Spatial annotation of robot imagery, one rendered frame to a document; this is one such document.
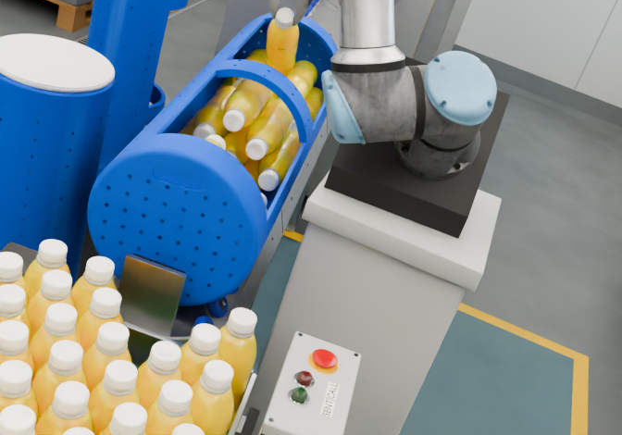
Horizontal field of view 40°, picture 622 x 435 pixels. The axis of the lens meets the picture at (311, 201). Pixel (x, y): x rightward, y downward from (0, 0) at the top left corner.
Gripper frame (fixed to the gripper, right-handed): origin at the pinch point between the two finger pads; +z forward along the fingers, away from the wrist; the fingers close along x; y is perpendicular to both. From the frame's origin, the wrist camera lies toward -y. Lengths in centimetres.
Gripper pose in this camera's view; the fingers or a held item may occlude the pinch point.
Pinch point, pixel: (284, 17)
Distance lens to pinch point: 187.4
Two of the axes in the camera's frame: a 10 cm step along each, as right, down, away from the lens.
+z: -2.8, 8.4, 4.7
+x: -9.4, -3.4, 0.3
